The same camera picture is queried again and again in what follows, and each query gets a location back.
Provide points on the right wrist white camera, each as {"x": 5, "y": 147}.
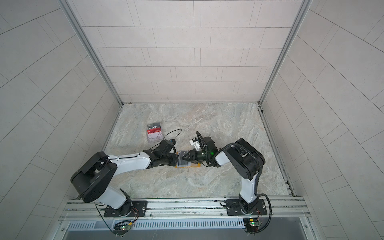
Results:
{"x": 196, "y": 144}

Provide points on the black VIP card in stand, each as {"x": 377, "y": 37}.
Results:
{"x": 153, "y": 126}

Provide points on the yellow leather card holder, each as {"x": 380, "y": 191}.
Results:
{"x": 193, "y": 165}

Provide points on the clear acrylic card stand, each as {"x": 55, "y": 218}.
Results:
{"x": 154, "y": 132}

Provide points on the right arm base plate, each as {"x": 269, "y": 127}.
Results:
{"x": 236, "y": 207}

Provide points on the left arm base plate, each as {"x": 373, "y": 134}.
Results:
{"x": 130, "y": 209}

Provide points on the red card in stand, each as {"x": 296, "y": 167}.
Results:
{"x": 154, "y": 130}

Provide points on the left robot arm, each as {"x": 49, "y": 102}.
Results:
{"x": 92, "y": 180}

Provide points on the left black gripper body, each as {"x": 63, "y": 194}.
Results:
{"x": 169, "y": 160}

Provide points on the right green circuit board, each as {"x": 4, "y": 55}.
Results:
{"x": 252, "y": 225}

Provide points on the left green circuit board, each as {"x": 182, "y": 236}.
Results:
{"x": 123, "y": 227}

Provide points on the green circuit board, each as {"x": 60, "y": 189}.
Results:
{"x": 123, "y": 227}
{"x": 252, "y": 225}

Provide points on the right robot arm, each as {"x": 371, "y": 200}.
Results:
{"x": 246, "y": 160}

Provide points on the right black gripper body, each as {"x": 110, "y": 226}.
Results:
{"x": 204, "y": 155}

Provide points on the white ventilation grille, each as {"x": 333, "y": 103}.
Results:
{"x": 162, "y": 224}

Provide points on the white VIP card in stand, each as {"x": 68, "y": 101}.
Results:
{"x": 155, "y": 136}

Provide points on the aluminium mounting rail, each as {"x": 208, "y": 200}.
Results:
{"x": 189, "y": 208}

